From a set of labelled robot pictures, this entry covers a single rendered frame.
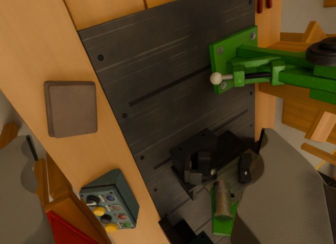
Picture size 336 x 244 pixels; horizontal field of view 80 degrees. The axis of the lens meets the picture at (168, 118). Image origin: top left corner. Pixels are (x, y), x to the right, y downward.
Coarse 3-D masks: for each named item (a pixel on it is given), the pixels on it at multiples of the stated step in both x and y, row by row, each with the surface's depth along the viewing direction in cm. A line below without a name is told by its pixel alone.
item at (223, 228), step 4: (212, 188) 49; (212, 192) 48; (212, 196) 47; (212, 200) 47; (212, 204) 46; (212, 208) 45; (212, 212) 45; (212, 216) 44; (212, 220) 44; (216, 220) 44; (220, 220) 43; (228, 220) 43; (232, 220) 43; (212, 224) 43; (216, 224) 43; (220, 224) 43; (224, 224) 43; (228, 224) 43; (232, 224) 43; (212, 228) 43; (216, 228) 42; (220, 228) 42; (224, 228) 42; (228, 228) 42; (212, 232) 43; (216, 232) 42; (220, 232) 42; (224, 232) 42; (228, 232) 42
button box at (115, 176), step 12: (96, 180) 44; (108, 180) 43; (120, 180) 45; (84, 192) 42; (96, 192) 42; (108, 192) 41; (120, 192) 44; (108, 204) 44; (120, 204) 44; (132, 204) 49; (96, 216) 47; (108, 216) 46; (132, 216) 48; (120, 228) 49
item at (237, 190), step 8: (248, 152) 57; (232, 160) 56; (256, 160) 55; (224, 168) 54; (232, 168) 54; (224, 176) 53; (232, 176) 53; (208, 184) 52; (232, 184) 51; (240, 184) 51; (248, 184) 51; (232, 192) 49; (240, 192) 50; (232, 200) 48
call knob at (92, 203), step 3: (87, 198) 42; (90, 198) 42; (93, 198) 42; (96, 198) 42; (87, 201) 42; (90, 201) 42; (93, 201) 42; (96, 201) 42; (87, 204) 42; (90, 204) 42; (93, 204) 42; (96, 204) 42
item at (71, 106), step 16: (48, 80) 33; (48, 96) 33; (64, 96) 32; (80, 96) 34; (48, 112) 34; (64, 112) 33; (80, 112) 35; (96, 112) 37; (48, 128) 35; (64, 128) 34; (80, 128) 36; (96, 128) 37
